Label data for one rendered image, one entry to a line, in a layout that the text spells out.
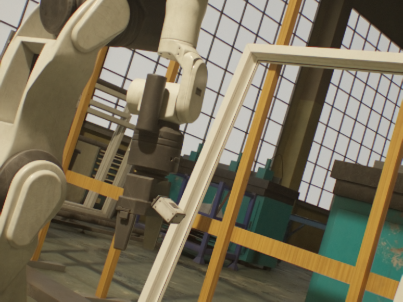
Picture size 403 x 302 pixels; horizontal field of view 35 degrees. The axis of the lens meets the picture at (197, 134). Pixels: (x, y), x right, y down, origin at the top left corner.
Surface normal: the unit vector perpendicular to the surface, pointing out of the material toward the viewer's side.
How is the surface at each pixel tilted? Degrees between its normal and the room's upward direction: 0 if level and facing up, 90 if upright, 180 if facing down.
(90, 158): 90
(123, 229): 92
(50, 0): 105
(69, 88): 115
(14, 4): 90
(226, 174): 90
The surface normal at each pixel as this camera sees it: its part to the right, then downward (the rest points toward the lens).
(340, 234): -0.66, -0.27
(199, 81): 0.91, 0.15
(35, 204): 0.71, 0.15
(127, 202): -0.37, -0.16
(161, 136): 0.20, -0.04
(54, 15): -0.69, -0.02
